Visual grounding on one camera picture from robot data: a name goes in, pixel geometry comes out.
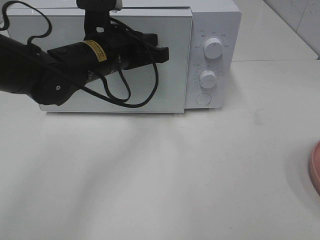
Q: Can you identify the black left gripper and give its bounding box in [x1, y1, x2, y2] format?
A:
[47, 31, 170, 83]

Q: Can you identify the white microwave knob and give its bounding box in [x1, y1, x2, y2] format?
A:
[202, 36, 223, 60]
[199, 70, 218, 89]

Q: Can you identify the pink round plate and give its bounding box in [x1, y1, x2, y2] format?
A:
[309, 141, 320, 194]

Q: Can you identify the round door release button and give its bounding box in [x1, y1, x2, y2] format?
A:
[196, 93, 212, 106]

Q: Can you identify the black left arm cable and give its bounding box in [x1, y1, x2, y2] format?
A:
[0, 0, 160, 109]

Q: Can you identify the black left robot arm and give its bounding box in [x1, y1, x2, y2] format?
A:
[0, 29, 169, 108]

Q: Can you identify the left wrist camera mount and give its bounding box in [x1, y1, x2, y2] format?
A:
[76, 0, 123, 40]

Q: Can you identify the white microwave oven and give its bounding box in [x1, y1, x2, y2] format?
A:
[20, 0, 242, 112]

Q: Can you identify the white microwave door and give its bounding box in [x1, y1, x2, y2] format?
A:
[7, 4, 192, 113]

